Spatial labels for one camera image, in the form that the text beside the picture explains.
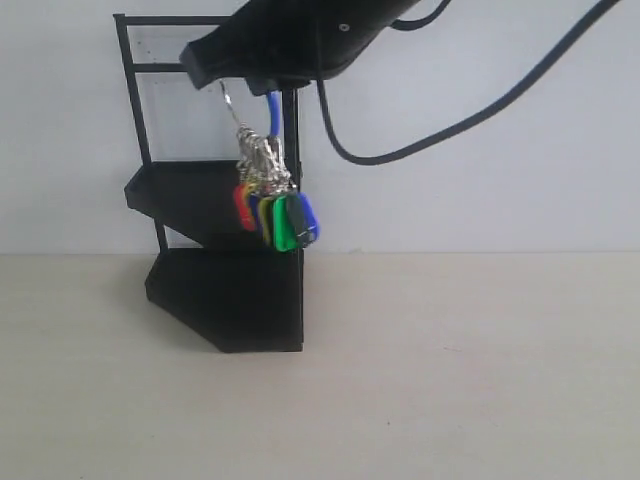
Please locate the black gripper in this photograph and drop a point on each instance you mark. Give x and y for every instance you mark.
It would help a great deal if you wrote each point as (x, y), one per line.
(289, 43)

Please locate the colourful key tag bunch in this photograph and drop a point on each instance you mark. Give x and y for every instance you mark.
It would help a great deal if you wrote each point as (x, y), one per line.
(267, 200)

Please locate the black two-tier metal rack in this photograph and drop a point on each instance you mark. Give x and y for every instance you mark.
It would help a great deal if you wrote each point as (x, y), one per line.
(212, 276)

